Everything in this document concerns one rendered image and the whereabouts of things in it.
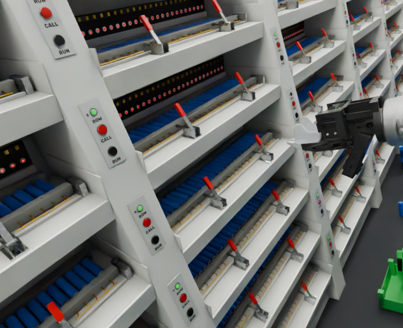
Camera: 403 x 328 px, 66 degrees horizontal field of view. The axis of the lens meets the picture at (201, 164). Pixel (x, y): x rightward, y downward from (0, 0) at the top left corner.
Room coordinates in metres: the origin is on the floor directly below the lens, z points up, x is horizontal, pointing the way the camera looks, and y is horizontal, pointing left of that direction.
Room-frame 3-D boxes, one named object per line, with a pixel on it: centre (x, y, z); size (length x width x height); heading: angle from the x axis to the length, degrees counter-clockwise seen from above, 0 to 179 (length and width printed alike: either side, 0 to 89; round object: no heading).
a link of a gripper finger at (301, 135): (0.65, -0.23, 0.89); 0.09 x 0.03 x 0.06; 43
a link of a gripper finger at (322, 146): (0.61, -0.26, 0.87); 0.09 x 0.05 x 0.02; 43
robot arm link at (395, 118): (0.52, -0.37, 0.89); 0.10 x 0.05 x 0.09; 133
